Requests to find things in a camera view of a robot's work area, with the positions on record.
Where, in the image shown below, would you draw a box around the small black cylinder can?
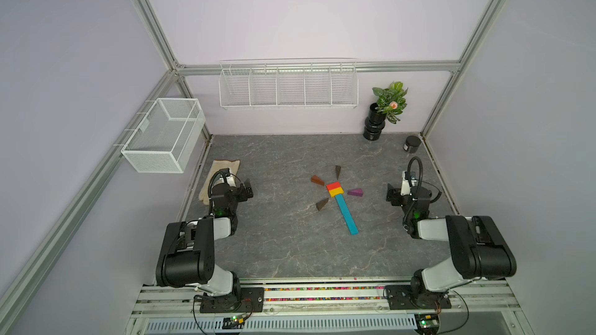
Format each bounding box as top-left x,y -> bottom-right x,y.
403,135 -> 422,154

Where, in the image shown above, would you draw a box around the potted green plant black vase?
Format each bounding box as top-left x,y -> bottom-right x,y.
363,82 -> 408,141

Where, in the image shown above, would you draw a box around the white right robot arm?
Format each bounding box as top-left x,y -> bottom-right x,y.
383,157 -> 517,310

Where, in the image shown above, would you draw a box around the long white wire basket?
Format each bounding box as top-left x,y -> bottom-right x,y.
218,59 -> 359,109

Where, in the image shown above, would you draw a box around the yellow work glove green patches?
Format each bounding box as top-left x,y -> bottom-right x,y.
199,160 -> 241,206

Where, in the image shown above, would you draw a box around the teal block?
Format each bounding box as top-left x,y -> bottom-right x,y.
335,194 -> 351,217
343,214 -> 359,235

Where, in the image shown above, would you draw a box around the yellow rectangular block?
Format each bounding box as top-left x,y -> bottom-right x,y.
328,187 -> 344,198

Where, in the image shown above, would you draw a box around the red rectangular block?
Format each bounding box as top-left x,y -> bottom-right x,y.
326,181 -> 341,191

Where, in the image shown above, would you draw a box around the reddish brown wedge block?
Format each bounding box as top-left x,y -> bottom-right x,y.
310,175 -> 325,186

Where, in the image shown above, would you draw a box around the square white wire basket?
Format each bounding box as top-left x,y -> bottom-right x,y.
120,98 -> 206,174

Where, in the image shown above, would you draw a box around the dark brown wedge block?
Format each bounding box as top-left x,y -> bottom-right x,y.
315,198 -> 329,211

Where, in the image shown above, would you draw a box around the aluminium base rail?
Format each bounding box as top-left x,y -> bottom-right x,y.
130,277 -> 522,319

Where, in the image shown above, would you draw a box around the white vented cable duct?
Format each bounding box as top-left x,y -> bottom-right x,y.
144,314 -> 418,334

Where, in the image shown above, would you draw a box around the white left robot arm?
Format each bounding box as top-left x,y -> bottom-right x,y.
155,168 -> 253,313

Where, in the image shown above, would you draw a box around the purple wedge block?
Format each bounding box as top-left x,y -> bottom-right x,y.
347,189 -> 364,197

